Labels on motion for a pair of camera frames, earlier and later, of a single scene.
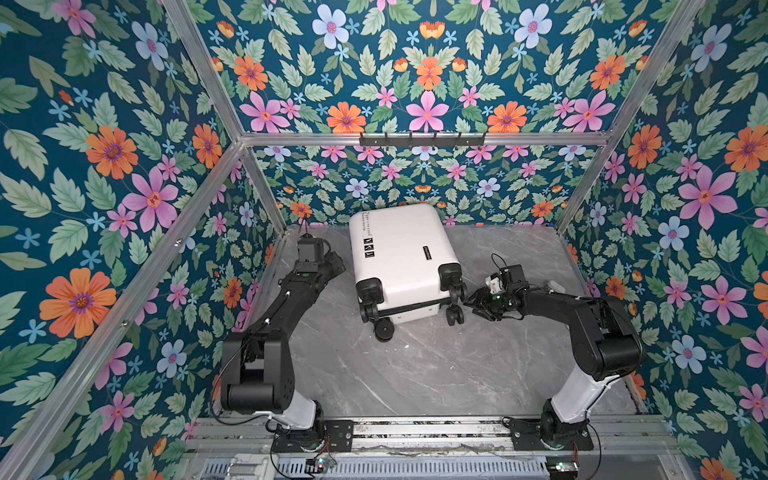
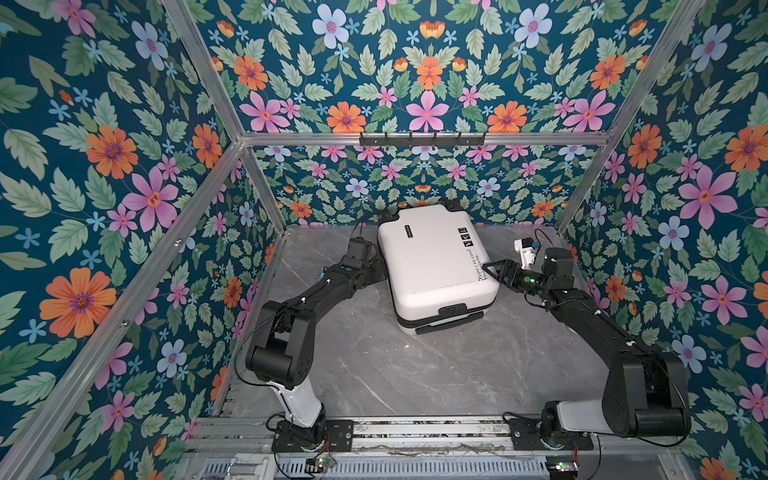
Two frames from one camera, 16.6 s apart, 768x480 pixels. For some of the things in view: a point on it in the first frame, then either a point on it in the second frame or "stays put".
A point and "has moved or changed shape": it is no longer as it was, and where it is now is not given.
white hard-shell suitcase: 405,265 has moved or changed shape
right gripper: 482,301 to 505,270
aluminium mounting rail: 253,435 stays put
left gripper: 334,260 to 379,264
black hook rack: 421,141 stays put
